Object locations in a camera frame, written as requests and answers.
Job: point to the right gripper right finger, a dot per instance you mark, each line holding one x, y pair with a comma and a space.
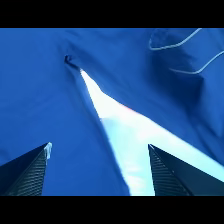
180, 180

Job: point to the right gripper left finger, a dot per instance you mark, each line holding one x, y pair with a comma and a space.
23, 176

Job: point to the blue pants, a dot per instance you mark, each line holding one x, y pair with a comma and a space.
40, 100

